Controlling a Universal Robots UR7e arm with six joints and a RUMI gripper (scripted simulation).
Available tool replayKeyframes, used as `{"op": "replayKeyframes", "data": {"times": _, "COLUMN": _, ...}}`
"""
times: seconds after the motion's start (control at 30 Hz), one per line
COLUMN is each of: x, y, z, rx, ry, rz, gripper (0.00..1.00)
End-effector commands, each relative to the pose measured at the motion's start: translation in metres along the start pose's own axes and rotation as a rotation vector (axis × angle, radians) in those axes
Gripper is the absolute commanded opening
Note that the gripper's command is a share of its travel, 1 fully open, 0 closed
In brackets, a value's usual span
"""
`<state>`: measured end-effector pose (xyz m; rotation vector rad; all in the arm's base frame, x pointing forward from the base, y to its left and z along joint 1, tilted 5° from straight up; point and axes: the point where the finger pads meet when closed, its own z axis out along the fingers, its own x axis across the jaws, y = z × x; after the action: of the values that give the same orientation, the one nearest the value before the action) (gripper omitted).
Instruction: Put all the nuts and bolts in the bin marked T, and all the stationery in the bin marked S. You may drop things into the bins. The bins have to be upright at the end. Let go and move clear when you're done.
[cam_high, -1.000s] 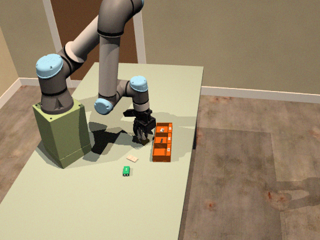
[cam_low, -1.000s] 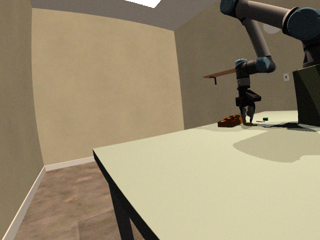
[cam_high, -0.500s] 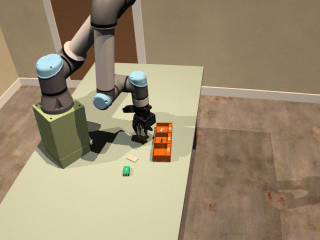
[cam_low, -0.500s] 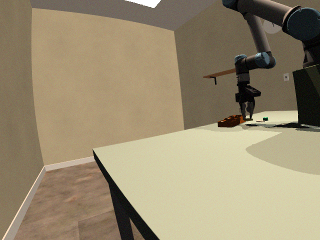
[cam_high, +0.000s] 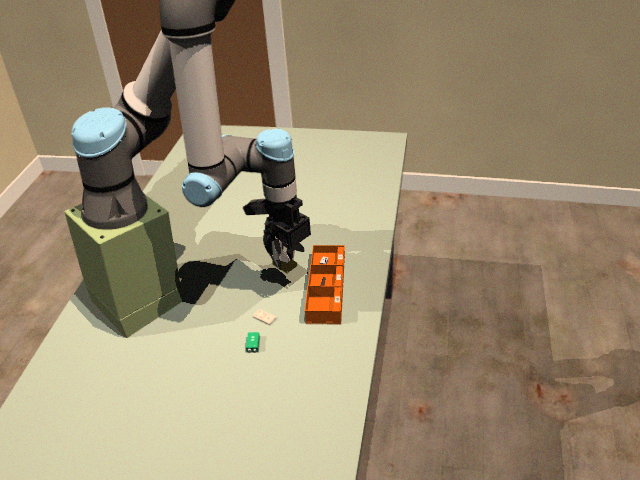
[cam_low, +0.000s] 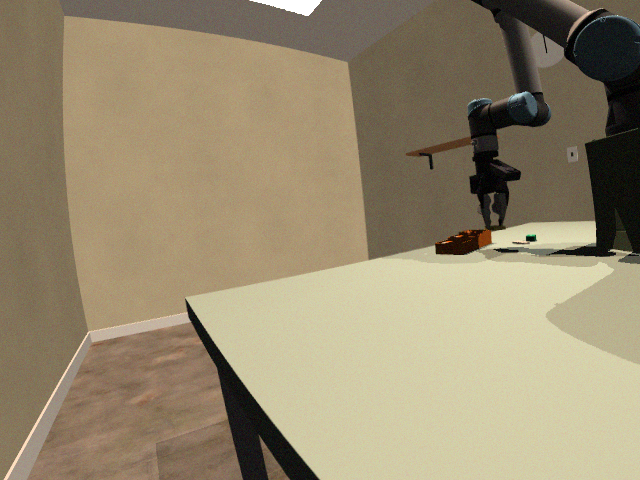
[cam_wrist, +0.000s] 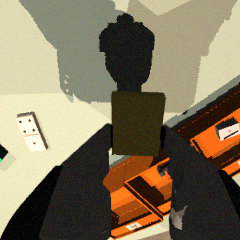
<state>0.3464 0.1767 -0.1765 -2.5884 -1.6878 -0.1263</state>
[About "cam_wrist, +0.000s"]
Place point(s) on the cream domino tile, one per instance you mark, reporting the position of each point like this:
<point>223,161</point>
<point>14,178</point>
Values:
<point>31,132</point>

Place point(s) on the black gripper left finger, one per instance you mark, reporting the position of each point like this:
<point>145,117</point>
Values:
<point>71,202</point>

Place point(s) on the orange rack of bins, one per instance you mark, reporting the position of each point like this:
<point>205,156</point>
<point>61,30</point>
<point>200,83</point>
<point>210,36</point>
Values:
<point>138,174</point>

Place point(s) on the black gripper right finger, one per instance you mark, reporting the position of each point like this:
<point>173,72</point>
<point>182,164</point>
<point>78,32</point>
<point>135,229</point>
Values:
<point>207,204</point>

